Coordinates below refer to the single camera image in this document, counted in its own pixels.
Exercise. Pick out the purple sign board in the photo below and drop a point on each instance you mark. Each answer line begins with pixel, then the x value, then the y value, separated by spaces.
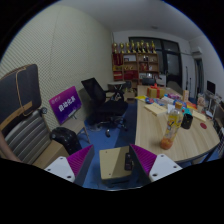
pixel 65 103

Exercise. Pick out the dark cushioned chair with stripes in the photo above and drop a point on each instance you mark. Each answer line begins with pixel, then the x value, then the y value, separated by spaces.
pixel 21 115

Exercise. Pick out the orange juice plastic bottle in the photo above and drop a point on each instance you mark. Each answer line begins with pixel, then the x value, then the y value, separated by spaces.
pixel 173 124

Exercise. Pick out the wooden shelf with trophies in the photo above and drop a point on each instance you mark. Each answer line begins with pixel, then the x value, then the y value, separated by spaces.
pixel 135 61

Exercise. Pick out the orange gift box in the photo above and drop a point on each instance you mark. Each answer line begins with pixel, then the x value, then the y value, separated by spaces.
pixel 155 92

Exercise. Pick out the red round coaster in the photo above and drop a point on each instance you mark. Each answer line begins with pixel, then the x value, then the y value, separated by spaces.
pixel 203 125

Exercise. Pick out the wooden conference table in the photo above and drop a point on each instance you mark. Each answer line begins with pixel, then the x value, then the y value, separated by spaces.
pixel 155 133

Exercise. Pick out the computer monitor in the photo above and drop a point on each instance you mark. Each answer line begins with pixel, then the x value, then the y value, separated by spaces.
pixel 211 87

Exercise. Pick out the flat wooden box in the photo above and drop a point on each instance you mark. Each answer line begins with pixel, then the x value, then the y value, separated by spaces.
pixel 156 109

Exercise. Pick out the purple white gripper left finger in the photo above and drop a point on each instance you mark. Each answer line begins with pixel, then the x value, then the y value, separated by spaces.
pixel 73 168

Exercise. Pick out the black cup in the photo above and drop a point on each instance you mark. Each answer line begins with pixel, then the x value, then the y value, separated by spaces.
pixel 187 121

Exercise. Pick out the wall air conditioner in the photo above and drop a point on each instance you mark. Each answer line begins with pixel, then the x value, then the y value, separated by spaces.
pixel 196 51

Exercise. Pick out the black office chair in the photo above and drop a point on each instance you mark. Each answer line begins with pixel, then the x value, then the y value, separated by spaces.
pixel 105 111

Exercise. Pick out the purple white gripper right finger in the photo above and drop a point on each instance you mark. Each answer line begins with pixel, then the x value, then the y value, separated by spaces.
pixel 151 167

